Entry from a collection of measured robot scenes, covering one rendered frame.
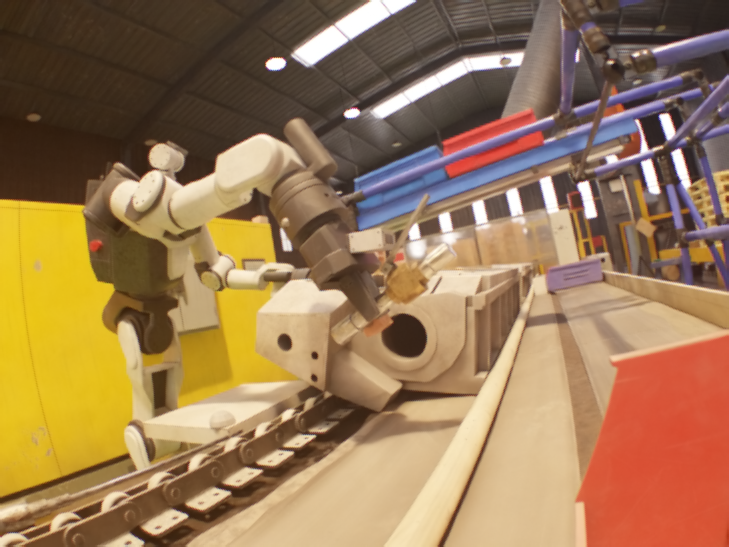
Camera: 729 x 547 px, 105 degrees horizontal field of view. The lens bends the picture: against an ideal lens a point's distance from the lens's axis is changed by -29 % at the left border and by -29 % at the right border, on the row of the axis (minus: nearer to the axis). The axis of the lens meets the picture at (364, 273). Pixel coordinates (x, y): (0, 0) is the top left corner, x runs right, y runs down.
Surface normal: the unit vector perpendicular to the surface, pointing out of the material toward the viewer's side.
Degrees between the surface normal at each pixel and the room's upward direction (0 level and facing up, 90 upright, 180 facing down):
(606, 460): 88
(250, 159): 89
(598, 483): 88
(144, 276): 110
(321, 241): 90
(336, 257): 73
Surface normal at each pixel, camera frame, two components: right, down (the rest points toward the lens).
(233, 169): -0.39, 0.00
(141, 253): 0.03, 0.29
